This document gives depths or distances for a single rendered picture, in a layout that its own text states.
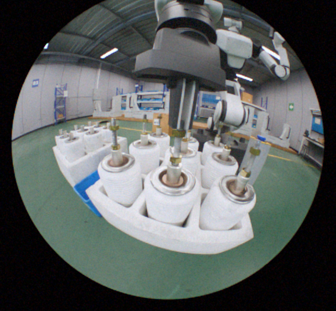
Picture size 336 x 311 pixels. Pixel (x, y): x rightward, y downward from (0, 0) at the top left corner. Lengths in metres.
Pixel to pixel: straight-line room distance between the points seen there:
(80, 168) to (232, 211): 0.46
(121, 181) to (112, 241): 0.26
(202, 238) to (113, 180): 0.18
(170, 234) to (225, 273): 0.30
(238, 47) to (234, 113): 0.44
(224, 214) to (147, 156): 0.22
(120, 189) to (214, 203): 0.17
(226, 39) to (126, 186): 0.76
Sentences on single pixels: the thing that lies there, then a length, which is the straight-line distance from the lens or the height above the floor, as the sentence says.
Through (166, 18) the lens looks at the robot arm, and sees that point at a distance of 0.15.
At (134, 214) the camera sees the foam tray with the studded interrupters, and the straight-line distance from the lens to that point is 0.20.
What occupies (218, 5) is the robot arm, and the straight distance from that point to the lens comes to 0.25.
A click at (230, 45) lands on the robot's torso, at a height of 0.82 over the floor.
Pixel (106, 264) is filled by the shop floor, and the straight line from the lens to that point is 0.39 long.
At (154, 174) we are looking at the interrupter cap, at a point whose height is 0.25.
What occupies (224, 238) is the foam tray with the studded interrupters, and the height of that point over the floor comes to 0.18.
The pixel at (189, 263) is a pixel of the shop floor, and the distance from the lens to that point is 0.37.
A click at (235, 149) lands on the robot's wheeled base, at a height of 0.17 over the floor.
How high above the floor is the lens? 0.36
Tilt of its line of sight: 20 degrees down
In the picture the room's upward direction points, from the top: 5 degrees clockwise
